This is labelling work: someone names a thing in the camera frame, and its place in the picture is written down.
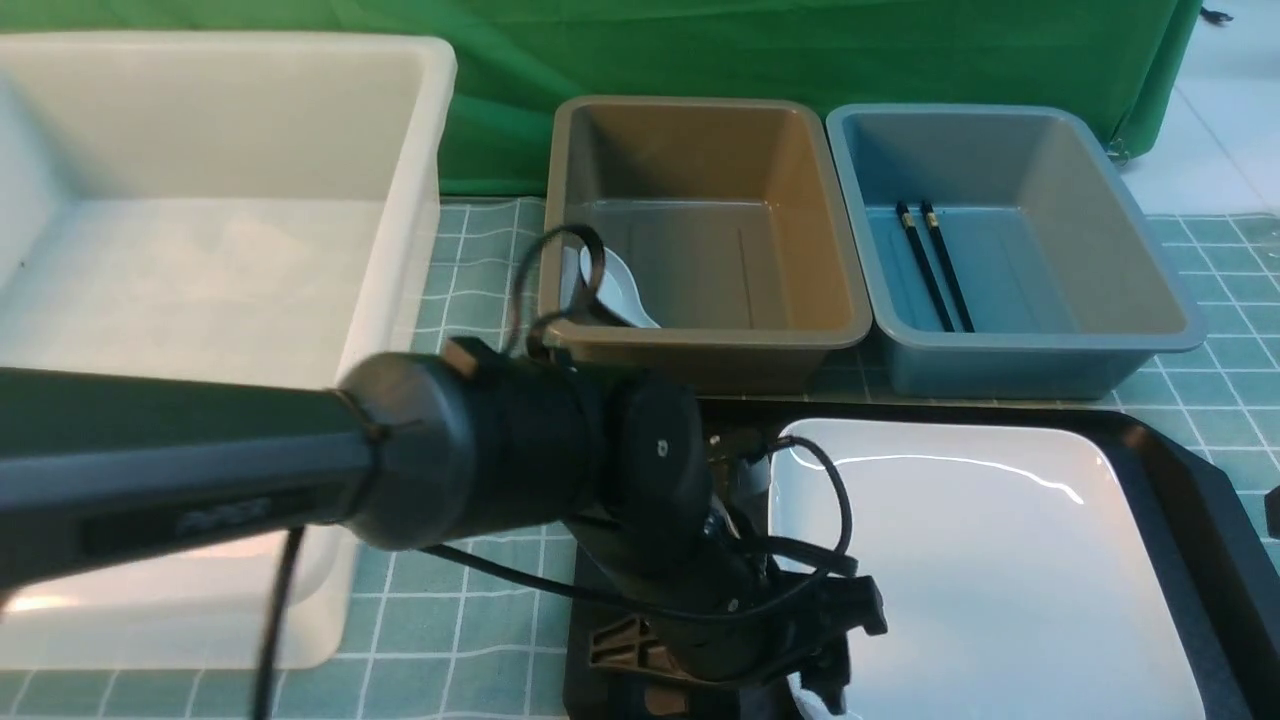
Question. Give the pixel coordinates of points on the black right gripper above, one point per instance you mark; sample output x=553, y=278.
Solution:
x=1272, y=513

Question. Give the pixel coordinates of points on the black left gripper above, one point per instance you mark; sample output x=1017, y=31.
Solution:
x=739, y=611

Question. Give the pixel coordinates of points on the large white square plate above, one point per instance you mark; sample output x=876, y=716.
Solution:
x=1014, y=580

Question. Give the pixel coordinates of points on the white ceramic spoon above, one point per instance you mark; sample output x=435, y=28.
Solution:
x=618, y=295

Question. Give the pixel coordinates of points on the black chopstick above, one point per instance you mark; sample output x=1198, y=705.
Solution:
x=924, y=266
x=948, y=269

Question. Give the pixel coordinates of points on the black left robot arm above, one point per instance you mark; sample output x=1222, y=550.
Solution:
x=594, y=482

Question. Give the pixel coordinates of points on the black serving tray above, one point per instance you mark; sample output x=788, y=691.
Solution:
x=1211, y=564

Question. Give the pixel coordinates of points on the blue plastic bin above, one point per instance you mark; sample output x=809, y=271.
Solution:
x=1068, y=289

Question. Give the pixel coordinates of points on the brown plastic bin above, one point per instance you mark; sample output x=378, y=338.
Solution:
x=729, y=214

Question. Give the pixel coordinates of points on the green backdrop cloth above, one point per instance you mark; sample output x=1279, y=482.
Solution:
x=1110, y=63

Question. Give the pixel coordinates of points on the large white plastic tub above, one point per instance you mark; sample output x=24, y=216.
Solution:
x=251, y=209

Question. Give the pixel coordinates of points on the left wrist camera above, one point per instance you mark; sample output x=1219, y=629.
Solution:
x=740, y=461

